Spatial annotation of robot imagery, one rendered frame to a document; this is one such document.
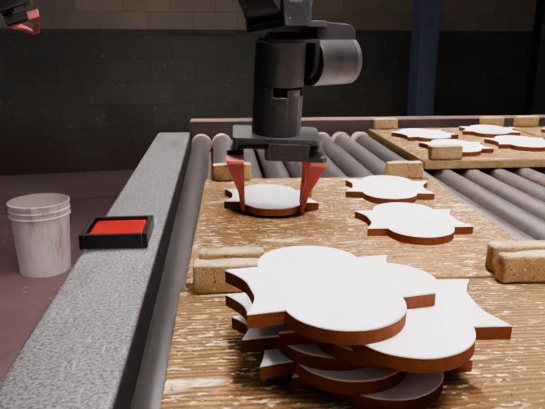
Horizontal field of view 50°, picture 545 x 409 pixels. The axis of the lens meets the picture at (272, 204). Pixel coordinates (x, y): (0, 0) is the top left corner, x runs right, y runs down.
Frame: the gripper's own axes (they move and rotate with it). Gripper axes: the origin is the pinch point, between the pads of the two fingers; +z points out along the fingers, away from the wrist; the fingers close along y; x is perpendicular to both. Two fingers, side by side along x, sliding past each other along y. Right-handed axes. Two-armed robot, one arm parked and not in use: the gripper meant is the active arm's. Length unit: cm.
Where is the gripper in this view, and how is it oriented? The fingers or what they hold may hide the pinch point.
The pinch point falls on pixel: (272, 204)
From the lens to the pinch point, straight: 72.8
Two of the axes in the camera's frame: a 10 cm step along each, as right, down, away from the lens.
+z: -0.5, 9.3, 3.6
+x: -0.6, -3.6, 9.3
